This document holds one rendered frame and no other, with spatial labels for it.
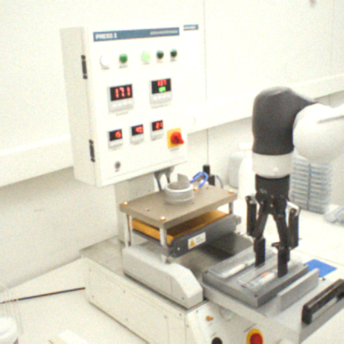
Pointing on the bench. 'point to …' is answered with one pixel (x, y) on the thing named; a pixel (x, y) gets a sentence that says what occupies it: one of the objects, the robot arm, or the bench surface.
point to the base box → (138, 308)
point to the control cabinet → (126, 107)
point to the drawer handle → (322, 300)
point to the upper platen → (151, 233)
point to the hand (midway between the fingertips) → (271, 259)
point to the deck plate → (102, 250)
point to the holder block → (256, 299)
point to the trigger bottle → (247, 176)
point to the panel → (229, 327)
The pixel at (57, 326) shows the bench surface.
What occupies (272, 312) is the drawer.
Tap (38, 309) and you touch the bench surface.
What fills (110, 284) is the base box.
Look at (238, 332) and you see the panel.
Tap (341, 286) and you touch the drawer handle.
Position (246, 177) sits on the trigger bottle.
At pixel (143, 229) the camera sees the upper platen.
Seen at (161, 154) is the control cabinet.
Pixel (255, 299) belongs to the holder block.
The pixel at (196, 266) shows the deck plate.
